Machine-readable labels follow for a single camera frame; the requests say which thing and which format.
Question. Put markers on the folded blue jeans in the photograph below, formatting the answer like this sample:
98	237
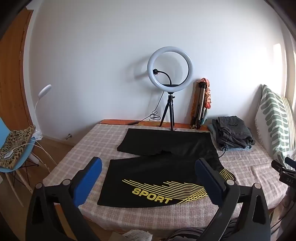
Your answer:
242	148

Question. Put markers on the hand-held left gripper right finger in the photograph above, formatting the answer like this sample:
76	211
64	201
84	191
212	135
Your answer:
208	178

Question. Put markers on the white charger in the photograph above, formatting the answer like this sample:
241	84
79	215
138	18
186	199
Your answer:
8	155

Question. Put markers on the folded grey pants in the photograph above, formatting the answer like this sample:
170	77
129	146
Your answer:
231	129

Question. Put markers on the green white patterned pillow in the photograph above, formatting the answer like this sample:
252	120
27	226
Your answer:
268	120

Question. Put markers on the green striped pillow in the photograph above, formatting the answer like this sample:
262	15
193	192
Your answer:
289	120

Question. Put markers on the white clip desk lamp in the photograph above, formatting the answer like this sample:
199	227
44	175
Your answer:
45	90

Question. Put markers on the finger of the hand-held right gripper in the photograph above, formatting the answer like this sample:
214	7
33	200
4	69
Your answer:
291	161
281	168

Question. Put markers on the person's right forearm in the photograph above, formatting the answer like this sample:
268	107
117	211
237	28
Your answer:
291	197

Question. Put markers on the wooden door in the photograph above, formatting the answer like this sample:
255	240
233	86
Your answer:
11	81

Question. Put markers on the black pants with yellow print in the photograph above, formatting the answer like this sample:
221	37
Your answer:
150	166

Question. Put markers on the metal door stopper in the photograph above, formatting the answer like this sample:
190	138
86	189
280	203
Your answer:
68	136

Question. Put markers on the leopard print cloth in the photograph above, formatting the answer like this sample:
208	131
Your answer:
16	143

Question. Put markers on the person's dark striped clothing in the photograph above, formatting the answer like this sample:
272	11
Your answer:
185	235

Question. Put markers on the black gooseneck phone holder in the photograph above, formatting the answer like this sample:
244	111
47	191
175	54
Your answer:
166	73

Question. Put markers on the blue plastic chair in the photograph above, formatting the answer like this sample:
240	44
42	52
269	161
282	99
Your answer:
25	157

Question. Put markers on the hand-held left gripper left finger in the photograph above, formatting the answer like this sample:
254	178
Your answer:
89	178

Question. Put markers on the fuzzy white cloth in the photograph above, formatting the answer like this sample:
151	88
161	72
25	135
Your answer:
136	235

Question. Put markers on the folded silver tripod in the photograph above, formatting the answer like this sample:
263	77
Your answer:
196	104

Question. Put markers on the pink checked blanket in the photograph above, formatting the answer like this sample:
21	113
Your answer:
92	143

